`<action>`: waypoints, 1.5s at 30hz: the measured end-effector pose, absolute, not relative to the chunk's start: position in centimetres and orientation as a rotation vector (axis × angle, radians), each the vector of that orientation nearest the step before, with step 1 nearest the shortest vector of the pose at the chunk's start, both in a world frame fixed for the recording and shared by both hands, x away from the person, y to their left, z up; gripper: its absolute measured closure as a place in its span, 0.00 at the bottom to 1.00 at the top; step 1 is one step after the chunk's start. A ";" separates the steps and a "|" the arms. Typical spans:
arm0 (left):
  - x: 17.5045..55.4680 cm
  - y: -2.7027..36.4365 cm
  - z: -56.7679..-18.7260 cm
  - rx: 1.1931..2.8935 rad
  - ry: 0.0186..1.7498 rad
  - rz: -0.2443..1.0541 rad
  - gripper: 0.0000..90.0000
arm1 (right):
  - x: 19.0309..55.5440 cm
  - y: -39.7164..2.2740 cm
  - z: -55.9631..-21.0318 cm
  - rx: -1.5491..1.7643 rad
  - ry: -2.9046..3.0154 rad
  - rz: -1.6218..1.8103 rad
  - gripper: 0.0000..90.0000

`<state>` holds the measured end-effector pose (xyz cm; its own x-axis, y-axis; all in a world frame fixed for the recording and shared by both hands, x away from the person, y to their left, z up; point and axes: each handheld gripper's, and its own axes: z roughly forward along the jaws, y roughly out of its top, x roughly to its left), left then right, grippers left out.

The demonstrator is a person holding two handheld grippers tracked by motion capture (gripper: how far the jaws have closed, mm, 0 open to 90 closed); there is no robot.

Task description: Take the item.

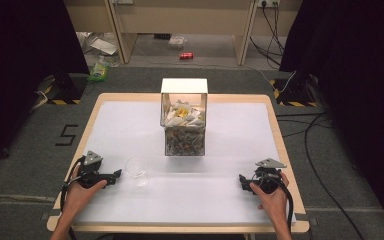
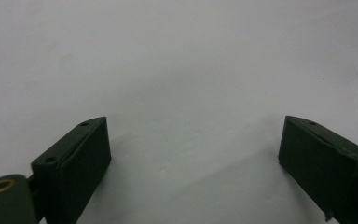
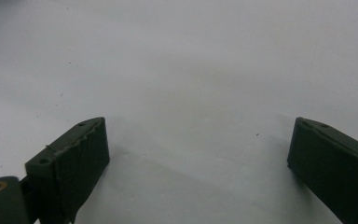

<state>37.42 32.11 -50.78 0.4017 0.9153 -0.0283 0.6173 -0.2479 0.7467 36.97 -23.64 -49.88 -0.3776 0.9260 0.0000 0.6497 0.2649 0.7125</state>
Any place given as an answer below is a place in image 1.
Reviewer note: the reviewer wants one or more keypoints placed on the clear box with white lid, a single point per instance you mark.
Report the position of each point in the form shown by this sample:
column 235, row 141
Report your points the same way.
column 184, row 86

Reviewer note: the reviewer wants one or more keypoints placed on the black tape floor mark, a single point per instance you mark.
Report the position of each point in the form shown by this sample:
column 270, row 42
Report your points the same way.
column 67, row 135

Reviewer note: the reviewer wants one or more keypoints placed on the beige desk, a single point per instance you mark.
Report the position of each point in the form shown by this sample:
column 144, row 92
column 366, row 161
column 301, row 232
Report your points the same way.
column 186, row 16

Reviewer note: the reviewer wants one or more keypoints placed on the small white bag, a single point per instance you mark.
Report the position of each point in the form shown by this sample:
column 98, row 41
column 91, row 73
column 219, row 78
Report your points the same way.
column 177, row 42

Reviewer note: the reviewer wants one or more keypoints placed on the pile of white yellow packets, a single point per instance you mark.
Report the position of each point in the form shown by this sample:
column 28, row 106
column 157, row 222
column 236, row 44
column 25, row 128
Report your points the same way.
column 183, row 115

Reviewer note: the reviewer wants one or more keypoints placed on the white plastic bags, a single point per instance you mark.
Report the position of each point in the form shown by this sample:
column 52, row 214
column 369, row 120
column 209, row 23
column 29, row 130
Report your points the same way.
column 101, row 46

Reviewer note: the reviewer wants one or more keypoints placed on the clear plastic piece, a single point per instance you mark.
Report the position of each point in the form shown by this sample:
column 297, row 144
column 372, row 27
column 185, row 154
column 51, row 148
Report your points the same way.
column 137, row 170

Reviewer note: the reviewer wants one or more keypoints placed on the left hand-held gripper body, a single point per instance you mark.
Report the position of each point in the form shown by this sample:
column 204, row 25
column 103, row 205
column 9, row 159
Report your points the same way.
column 91, row 173

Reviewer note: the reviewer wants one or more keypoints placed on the black curtain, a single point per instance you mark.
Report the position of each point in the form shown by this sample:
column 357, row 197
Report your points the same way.
column 356, row 100
column 16, row 66

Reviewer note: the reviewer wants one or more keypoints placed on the person's left hand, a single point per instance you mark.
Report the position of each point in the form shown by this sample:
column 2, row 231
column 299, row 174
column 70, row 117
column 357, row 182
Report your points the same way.
column 80, row 196

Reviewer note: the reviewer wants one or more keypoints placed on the white table mat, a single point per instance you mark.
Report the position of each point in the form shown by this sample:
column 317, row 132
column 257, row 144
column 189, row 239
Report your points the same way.
column 213, row 186

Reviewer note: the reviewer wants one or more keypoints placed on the stand base with hazard tape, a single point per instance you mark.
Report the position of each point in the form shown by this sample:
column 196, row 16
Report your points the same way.
column 65, row 90
column 295, row 93

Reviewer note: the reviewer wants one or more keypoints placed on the pile of dark patterned packets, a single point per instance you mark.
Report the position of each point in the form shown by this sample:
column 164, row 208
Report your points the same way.
column 184, row 142

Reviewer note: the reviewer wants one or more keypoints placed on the white wall socket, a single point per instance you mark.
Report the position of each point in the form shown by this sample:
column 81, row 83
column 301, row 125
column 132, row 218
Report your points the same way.
column 268, row 2

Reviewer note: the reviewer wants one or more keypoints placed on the wooden table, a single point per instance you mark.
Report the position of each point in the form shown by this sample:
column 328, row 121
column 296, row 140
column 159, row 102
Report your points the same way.
column 90, row 115

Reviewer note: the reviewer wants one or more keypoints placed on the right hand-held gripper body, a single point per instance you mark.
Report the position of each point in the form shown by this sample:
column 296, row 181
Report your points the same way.
column 267, row 178

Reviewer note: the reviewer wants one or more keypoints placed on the red can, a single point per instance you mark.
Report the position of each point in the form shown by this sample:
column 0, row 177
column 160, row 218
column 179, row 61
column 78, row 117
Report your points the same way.
column 186, row 55

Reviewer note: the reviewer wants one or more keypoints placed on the green packet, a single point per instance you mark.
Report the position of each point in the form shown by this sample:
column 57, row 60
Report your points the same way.
column 98, row 72

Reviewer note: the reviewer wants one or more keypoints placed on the person's right hand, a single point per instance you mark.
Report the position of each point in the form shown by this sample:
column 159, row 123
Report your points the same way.
column 275, row 203

